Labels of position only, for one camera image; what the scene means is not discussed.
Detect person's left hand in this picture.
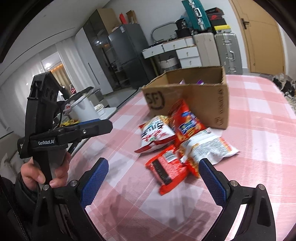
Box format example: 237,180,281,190
21,152,71,191

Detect white red Korean noodle bag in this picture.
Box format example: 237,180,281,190
134,115,177,154

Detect wooden door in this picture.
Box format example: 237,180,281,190
230,0,285,75

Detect black glass cabinet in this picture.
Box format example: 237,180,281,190
83,9,121,91

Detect pile of shoes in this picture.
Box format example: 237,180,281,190
273,73,295,109

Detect pink checkered tablecloth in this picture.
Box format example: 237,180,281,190
69,75,295,240

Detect white kettle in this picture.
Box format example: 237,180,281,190
63,87,99,123

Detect red orange chips bag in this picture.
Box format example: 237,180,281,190
169,99,206,148

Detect beige suitcase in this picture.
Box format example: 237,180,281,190
193,33,220,67

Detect teal suitcase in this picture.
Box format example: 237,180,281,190
182,0,211,31

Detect white drawer desk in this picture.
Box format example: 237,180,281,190
142,37,202,70

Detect woven laundry basket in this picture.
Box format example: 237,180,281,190
159,57,180,73

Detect oval mirror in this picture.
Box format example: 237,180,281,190
151,22,178,42

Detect dark grey refrigerator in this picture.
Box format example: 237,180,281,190
109,24,156,89

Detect silver grey suitcase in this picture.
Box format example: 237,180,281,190
214,33,243,75

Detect white fries snack bag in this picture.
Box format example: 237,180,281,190
178,128,239,178

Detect red wafer snack pack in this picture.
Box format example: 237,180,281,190
145,145,189,195

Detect brown SF cardboard box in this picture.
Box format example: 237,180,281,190
142,66,229,130

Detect stacked shoe boxes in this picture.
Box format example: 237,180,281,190
205,7,231,34

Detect purple snack bag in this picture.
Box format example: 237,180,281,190
179,79,204,85

